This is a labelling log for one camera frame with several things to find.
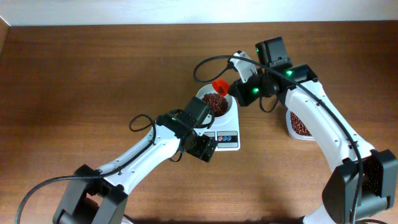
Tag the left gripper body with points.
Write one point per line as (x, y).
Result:
(203, 148)

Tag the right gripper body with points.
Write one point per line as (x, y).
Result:
(237, 92)

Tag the orange measuring scoop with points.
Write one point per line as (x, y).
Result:
(220, 86)

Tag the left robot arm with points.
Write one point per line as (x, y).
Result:
(100, 196)

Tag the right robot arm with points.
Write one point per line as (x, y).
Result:
(363, 180)

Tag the white digital kitchen scale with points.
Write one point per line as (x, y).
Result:
(226, 134)

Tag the white bowl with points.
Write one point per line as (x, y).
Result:
(232, 109)

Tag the red beans in container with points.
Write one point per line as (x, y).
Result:
(298, 126)

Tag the clear plastic container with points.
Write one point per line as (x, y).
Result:
(292, 133)

